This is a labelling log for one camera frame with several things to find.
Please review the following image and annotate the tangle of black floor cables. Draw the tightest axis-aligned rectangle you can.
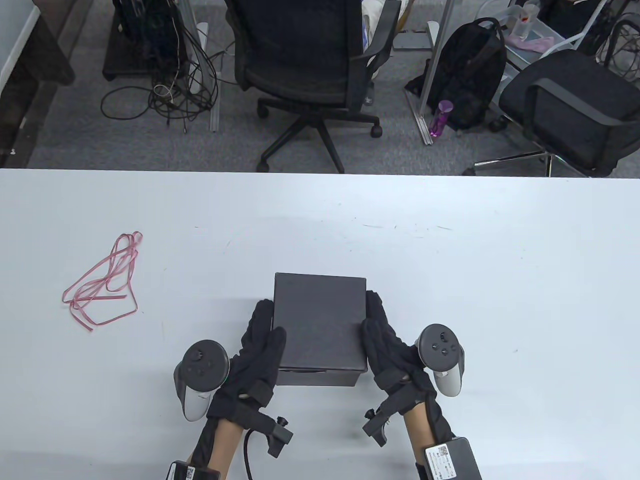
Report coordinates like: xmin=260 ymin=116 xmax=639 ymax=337
xmin=100 ymin=0 xmax=221 ymax=133

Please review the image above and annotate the pink cloth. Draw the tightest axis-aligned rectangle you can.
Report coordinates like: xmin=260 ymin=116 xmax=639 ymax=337
xmin=510 ymin=32 xmax=557 ymax=52

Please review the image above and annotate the black mesh office chair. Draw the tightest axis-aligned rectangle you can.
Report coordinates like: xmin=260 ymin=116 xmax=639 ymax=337
xmin=223 ymin=0 xmax=403 ymax=174

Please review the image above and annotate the black backpack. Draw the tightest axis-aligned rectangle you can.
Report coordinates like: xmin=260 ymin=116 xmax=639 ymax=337
xmin=404 ymin=17 xmax=508 ymax=132

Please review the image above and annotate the purple water bottle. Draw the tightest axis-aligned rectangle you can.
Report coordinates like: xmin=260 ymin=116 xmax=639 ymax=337
xmin=428 ymin=99 xmax=454 ymax=139

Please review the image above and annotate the aluminium frame leg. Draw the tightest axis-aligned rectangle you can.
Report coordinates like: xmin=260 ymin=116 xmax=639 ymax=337
xmin=405 ymin=0 xmax=456 ymax=146

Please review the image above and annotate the black right forearm box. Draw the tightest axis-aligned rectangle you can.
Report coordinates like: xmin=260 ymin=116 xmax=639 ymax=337
xmin=416 ymin=436 xmax=483 ymax=480

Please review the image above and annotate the white bag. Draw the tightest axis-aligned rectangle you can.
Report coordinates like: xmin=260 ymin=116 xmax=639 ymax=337
xmin=361 ymin=0 xmax=416 ymax=106

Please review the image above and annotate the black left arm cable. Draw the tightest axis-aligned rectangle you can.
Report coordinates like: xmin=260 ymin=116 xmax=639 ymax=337
xmin=242 ymin=430 xmax=261 ymax=480

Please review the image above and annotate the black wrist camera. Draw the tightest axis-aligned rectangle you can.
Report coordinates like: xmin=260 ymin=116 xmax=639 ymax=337
xmin=250 ymin=410 xmax=294 ymax=458
xmin=362 ymin=407 xmax=396 ymax=447

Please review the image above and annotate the person's right hand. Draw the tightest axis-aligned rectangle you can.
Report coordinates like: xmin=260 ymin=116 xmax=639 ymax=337
xmin=361 ymin=290 xmax=436 ymax=415

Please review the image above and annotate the person's left hand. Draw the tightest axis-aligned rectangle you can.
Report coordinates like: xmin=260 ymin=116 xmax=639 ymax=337
xmin=207 ymin=299 xmax=287 ymax=430

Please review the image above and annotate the grey right hand controller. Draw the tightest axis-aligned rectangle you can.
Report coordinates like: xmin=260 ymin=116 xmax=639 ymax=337
xmin=417 ymin=324 xmax=467 ymax=398

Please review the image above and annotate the grey hand controller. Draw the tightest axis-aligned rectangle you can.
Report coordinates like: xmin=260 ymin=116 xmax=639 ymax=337
xmin=417 ymin=324 xmax=467 ymax=398
xmin=173 ymin=340 xmax=231 ymax=422

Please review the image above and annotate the grey left hand controller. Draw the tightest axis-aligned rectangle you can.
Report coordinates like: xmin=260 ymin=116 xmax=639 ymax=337
xmin=173 ymin=340 xmax=231 ymax=422

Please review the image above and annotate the dark wooden side desk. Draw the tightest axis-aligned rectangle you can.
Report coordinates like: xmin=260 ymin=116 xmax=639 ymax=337
xmin=0 ymin=0 xmax=93 ymax=168

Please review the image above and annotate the black gift box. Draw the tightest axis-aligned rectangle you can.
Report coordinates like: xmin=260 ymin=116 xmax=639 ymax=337
xmin=272 ymin=272 xmax=369 ymax=388

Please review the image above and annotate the clear plastic bin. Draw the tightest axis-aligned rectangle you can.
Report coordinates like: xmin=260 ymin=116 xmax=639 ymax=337
xmin=480 ymin=0 xmax=576 ymax=66

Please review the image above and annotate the black chrome-base office chair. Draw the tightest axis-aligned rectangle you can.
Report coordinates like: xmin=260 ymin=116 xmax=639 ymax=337
xmin=462 ymin=49 xmax=640 ymax=178

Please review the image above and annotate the person's left forearm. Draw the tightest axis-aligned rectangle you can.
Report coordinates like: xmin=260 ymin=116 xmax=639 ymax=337
xmin=187 ymin=417 xmax=243 ymax=480

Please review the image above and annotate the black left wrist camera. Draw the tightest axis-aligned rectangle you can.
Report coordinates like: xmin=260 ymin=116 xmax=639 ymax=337
xmin=250 ymin=410 xmax=294 ymax=458

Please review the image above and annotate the black left forearm box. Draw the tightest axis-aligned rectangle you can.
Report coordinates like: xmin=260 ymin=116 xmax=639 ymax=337
xmin=165 ymin=460 xmax=221 ymax=480

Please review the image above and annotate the pink bow ribbon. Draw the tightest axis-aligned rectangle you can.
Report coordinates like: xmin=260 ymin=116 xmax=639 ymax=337
xmin=61 ymin=231 xmax=144 ymax=333

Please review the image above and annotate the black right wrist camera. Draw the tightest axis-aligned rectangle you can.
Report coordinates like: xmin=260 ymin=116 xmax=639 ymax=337
xmin=362 ymin=407 xmax=396 ymax=447

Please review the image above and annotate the black computer tower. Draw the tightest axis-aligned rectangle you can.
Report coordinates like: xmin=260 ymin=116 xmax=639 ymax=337
xmin=102 ymin=0 xmax=191 ymax=82

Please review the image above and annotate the person's right forearm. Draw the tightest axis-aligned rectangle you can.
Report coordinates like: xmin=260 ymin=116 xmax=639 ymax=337
xmin=402 ymin=395 xmax=458 ymax=480

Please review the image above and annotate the white power strip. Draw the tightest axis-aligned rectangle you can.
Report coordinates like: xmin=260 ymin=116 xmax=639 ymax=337
xmin=189 ymin=22 xmax=210 ymax=93

